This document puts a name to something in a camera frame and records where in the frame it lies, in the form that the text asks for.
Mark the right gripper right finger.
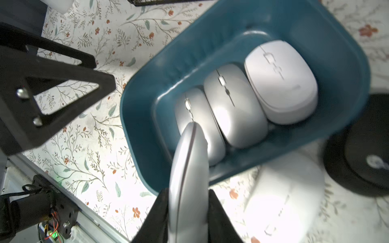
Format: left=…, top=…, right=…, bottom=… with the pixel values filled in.
left=208, top=189, right=243, bottom=243

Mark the black Lecoo mouse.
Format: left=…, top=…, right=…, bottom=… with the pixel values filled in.
left=323, top=93, right=389, bottom=197

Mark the white mouse large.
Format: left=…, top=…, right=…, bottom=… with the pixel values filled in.
left=244, top=40, right=318, bottom=125

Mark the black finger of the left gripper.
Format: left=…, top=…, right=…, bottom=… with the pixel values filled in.
left=1, top=23, right=115, bottom=156

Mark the silver mouse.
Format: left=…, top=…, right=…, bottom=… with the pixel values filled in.
left=204, top=64, right=268, bottom=149
left=175, top=88, right=226, bottom=167

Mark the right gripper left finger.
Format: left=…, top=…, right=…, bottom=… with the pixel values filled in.
left=131, top=188, right=169, bottom=243

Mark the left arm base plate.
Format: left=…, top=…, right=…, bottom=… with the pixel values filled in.
left=1, top=174, right=79, bottom=243

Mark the teal plastic storage box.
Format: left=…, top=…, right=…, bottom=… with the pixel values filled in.
left=120, top=1, right=371, bottom=195

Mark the black wire desk organizer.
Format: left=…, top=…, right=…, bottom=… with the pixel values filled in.
left=128, top=0, right=200, bottom=7

